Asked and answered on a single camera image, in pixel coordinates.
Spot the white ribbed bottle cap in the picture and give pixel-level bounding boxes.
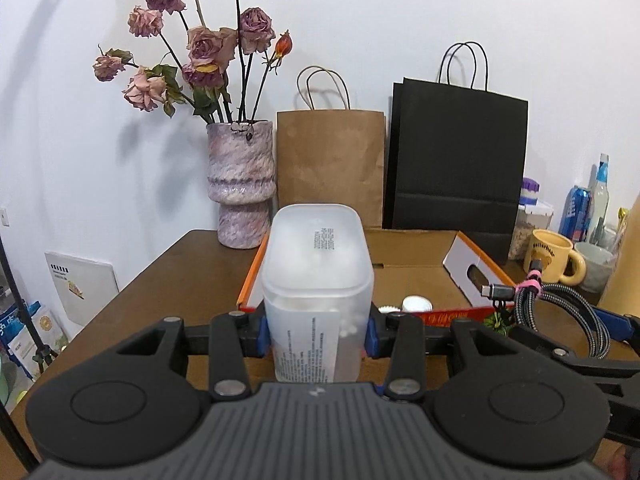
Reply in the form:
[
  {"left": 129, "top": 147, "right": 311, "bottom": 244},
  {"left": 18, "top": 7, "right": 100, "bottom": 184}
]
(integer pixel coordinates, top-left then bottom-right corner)
[{"left": 401, "top": 295, "right": 433, "bottom": 313}]

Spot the black braided usb cable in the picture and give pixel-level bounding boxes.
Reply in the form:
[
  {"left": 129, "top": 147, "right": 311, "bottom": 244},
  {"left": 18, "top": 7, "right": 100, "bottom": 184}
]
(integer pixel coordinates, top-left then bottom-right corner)
[{"left": 480, "top": 259, "right": 612, "bottom": 360}]

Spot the translucent cotton swab box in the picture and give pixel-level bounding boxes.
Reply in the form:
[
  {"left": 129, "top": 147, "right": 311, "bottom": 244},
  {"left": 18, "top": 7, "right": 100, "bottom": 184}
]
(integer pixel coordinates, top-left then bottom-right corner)
[{"left": 260, "top": 204, "right": 374, "bottom": 384}]

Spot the right hand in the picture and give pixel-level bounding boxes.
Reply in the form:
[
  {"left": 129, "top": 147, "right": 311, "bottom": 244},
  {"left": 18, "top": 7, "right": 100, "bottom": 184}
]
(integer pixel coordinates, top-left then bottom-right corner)
[{"left": 601, "top": 440, "right": 640, "bottom": 480}]

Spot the cream thermos jug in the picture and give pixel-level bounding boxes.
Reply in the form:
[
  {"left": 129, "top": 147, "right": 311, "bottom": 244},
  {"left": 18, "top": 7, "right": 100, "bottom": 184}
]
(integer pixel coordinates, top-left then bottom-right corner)
[{"left": 598, "top": 200, "right": 640, "bottom": 316}]

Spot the grey ceramic cup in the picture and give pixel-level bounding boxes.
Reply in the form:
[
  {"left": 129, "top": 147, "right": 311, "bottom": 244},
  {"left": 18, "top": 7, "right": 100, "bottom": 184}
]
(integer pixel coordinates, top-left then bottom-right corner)
[{"left": 575, "top": 242, "right": 615, "bottom": 294}]

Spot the red cardboard box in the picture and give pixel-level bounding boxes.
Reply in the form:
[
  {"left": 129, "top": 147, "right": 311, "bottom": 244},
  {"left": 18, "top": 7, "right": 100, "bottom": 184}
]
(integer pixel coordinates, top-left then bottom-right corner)
[{"left": 235, "top": 226, "right": 519, "bottom": 334}]

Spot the yellow bear mug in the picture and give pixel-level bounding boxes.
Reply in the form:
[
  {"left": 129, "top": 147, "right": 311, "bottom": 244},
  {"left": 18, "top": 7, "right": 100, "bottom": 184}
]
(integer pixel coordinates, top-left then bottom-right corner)
[{"left": 523, "top": 229, "right": 587, "bottom": 287}]

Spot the blue soda can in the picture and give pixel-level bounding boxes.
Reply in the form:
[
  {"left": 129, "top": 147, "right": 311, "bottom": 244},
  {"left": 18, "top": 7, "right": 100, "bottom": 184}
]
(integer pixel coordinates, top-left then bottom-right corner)
[{"left": 559, "top": 185, "right": 591, "bottom": 242}]

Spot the clear glass bottle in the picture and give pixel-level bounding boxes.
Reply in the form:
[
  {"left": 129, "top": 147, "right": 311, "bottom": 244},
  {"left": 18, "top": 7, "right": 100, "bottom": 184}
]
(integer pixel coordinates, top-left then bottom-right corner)
[{"left": 586, "top": 153, "right": 610, "bottom": 245}]

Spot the clear food storage container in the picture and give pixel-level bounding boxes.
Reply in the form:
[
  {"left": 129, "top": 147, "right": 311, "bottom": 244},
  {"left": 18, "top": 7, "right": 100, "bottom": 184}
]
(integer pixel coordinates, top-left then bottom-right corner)
[{"left": 508, "top": 200, "right": 554, "bottom": 260}]

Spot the purple lidded jar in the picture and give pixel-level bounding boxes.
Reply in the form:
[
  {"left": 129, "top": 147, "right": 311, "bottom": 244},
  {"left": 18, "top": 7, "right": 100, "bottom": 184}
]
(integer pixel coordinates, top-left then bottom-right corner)
[{"left": 518, "top": 178, "right": 540, "bottom": 206}]

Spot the black paper bag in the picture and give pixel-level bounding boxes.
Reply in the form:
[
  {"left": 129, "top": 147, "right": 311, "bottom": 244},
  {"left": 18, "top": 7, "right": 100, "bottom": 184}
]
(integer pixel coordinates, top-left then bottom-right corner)
[{"left": 382, "top": 41, "right": 528, "bottom": 264}]

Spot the black light stand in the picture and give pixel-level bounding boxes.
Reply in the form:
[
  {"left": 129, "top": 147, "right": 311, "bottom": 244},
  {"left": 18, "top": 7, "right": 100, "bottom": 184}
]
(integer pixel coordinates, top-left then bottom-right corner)
[{"left": 0, "top": 238, "right": 59, "bottom": 474}]

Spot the brown paper bag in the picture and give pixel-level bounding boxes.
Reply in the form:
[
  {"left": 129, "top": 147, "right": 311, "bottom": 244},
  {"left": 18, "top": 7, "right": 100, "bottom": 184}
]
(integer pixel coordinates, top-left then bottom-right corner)
[{"left": 276, "top": 65, "right": 386, "bottom": 228}]

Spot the blue white package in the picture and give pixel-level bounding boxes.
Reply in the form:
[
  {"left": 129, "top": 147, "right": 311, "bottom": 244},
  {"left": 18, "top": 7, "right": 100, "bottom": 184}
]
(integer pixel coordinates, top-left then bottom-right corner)
[{"left": 0, "top": 301, "right": 68, "bottom": 379}]

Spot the dried pink rose bouquet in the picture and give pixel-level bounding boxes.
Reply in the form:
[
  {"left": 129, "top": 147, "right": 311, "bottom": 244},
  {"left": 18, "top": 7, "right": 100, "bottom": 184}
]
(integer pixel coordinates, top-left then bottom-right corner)
[{"left": 92, "top": 0, "right": 293, "bottom": 125}]

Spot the white wall panel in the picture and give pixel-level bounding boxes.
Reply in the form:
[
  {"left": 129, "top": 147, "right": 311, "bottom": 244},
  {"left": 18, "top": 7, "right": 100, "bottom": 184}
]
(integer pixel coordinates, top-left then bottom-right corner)
[{"left": 44, "top": 252, "right": 119, "bottom": 326}]

